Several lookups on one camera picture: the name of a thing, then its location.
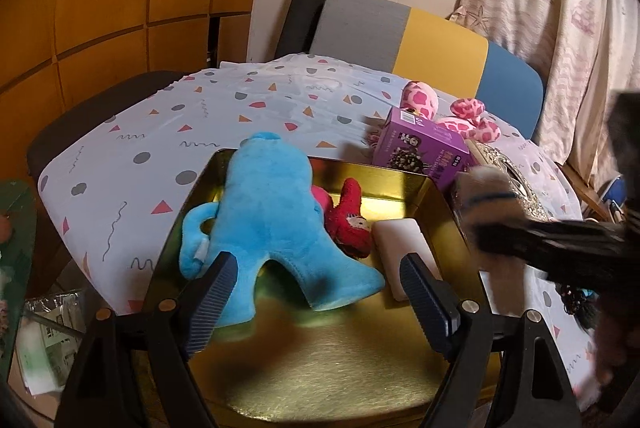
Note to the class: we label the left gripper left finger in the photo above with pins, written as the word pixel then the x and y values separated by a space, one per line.
pixel 206 297

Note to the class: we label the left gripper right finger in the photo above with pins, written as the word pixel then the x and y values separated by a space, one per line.
pixel 432 301

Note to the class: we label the black doll hair wig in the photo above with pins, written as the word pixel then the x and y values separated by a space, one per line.
pixel 581 304

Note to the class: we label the wooden side table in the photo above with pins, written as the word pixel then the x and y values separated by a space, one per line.
pixel 594 206

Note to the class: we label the white soap bar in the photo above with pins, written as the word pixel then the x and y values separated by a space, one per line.
pixel 395 238

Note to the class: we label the large blue plush toy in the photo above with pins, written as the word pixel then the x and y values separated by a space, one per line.
pixel 267 212

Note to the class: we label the red plush doll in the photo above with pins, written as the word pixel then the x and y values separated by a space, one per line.
pixel 345 224

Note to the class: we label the patterned white tablecloth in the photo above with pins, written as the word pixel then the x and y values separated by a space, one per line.
pixel 114 171

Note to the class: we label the ornate silver tissue box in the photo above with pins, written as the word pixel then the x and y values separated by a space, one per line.
pixel 486 155

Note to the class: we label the plastic bag with papers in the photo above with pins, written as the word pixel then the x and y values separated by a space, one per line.
pixel 48 340

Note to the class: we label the purple cardboard box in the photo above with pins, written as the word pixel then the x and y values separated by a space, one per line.
pixel 416 145

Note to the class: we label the pink spotted plush toy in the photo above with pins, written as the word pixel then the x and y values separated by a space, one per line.
pixel 466 115

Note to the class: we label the grey yellow blue chair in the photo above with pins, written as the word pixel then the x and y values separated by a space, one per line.
pixel 412 43

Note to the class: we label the beige patterned curtain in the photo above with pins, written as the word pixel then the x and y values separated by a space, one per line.
pixel 585 51

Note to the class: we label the rolled black mat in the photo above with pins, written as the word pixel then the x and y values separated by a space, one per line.
pixel 299 26

